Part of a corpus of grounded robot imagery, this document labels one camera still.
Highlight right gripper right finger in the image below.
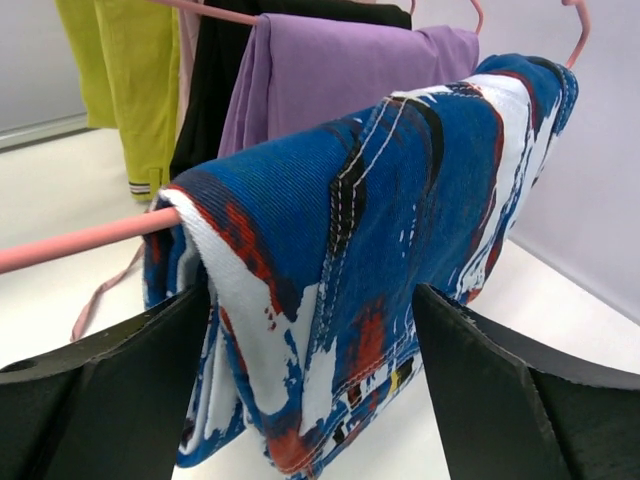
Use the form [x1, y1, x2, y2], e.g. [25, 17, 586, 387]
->
[412, 285, 639, 480]

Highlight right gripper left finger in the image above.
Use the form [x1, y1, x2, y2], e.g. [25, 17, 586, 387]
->
[1, 285, 210, 480]

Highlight pink hanger of blue trousers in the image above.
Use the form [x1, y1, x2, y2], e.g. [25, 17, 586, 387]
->
[1, 1, 591, 274]

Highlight blue patterned trousers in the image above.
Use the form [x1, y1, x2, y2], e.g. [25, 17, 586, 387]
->
[143, 54, 579, 479]

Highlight yellow trousers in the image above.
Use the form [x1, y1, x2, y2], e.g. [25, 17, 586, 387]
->
[53, 0, 182, 203]

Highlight black trousers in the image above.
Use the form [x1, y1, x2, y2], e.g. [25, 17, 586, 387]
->
[169, 0, 412, 179]

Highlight purple trousers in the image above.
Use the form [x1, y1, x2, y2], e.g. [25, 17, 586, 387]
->
[218, 14, 480, 157]

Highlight pink hanger of purple trousers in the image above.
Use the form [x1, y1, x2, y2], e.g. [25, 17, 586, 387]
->
[150, 0, 484, 34]

